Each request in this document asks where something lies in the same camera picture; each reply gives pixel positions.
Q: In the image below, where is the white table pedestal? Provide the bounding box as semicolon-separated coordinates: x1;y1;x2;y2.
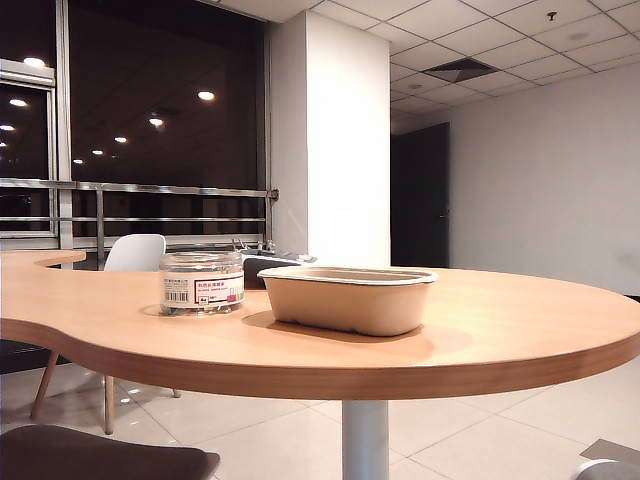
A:
341;398;390;480

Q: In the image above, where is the dark brown cushioned seat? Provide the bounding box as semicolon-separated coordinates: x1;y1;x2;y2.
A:
0;424;221;480

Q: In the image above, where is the clear plastic jar with label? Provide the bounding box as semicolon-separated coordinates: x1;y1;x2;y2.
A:
159;251;246;318

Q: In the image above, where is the ceiling air vent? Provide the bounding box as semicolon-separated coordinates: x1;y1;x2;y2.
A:
420;57;496;84

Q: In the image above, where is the aluminium window frame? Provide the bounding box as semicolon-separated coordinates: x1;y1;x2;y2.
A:
0;0;74;251

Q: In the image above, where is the grey flat board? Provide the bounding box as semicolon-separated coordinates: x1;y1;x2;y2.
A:
579;438;640;459

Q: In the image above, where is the beige rectangular paper bowl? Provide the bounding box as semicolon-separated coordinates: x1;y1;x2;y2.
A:
256;265;440;337

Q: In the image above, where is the colourful binder clips heap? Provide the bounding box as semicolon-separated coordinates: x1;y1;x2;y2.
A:
163;301;242;317

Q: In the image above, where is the white chair with wooden legs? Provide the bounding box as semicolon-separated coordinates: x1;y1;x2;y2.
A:
102;233;181;435

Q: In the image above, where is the black and white handheld device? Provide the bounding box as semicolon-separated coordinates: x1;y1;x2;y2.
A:
230;238;318;291

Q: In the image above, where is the white rounded object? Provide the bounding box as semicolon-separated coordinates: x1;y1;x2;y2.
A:
573;458;640;480

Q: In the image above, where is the dark door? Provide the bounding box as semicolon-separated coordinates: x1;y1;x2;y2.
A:
390;121;450;269

